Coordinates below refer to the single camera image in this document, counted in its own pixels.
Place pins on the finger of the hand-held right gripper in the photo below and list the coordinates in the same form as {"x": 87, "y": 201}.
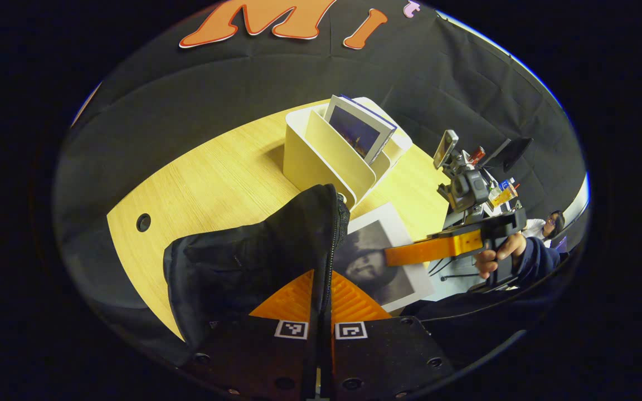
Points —
{"x": 438, "y": 248}

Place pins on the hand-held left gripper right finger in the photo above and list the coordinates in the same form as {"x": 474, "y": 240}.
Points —
{"x": 382, "y": 356}

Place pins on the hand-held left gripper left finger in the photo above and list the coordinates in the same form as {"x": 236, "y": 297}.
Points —
{"x": 265, "y": 362}

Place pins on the book with grey portrait cover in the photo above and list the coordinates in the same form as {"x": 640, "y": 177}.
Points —
{"x": 379, "y": 250}

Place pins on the black schoolbag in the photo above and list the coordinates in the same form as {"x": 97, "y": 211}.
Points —
{"x": 243, "y": 256}

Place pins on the blue book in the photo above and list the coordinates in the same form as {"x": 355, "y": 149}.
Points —
{"x": 357, "y": 131}

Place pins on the white bookshelf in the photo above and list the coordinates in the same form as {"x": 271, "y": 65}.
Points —
{"x": 321, "y": 156}

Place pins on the orange box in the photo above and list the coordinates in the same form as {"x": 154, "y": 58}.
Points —
{"x": 502, "y": 196}

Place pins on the black monitor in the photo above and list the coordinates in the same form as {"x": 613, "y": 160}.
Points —
{"x": 507, "y": 153}

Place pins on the silver phone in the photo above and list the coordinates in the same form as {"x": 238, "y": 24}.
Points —
{"x": 446, "y": 149}

